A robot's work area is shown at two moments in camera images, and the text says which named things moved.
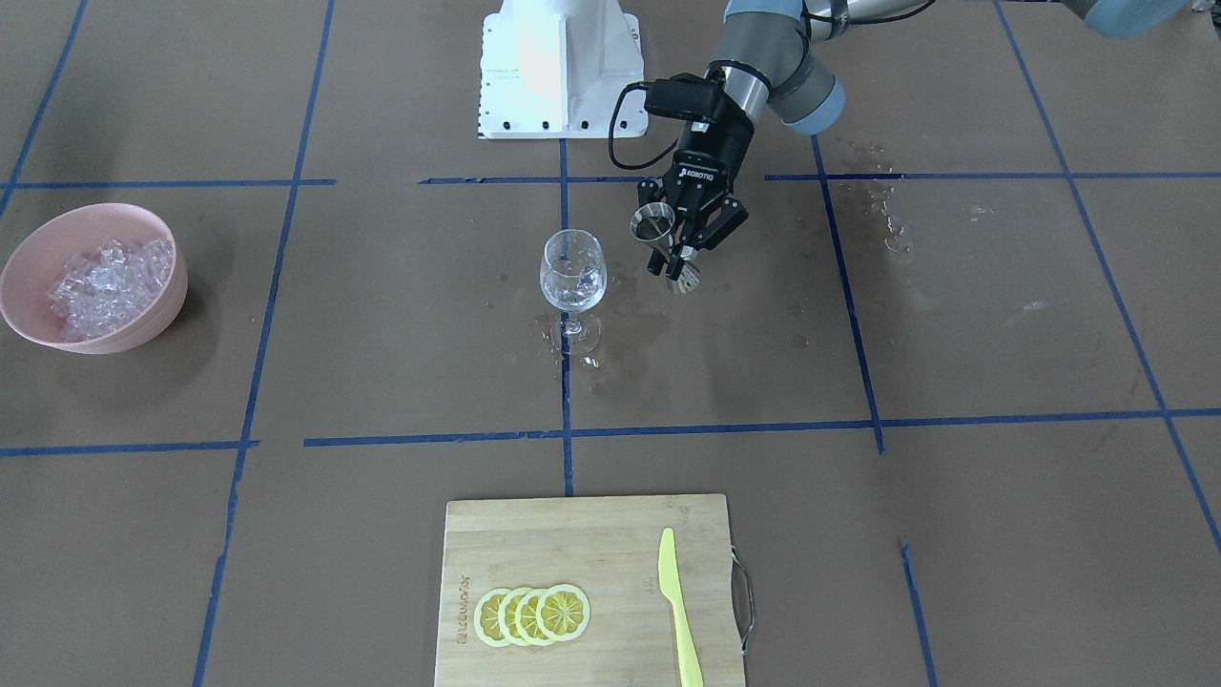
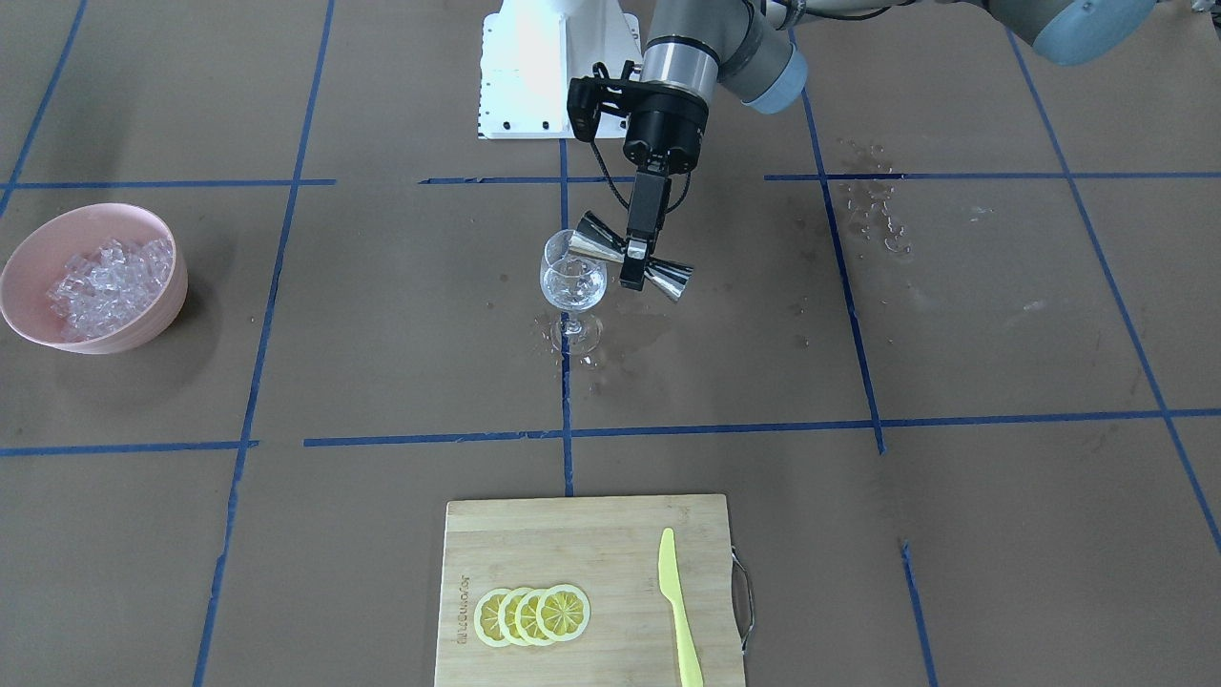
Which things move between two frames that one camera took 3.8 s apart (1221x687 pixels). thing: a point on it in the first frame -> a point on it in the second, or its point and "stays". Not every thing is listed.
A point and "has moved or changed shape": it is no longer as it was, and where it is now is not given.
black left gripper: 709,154 -> 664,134
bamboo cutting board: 610,548 stays
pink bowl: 96,279 stays
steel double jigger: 652,223 has moved or changed shape
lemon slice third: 526,617 stays
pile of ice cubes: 97,289 stays
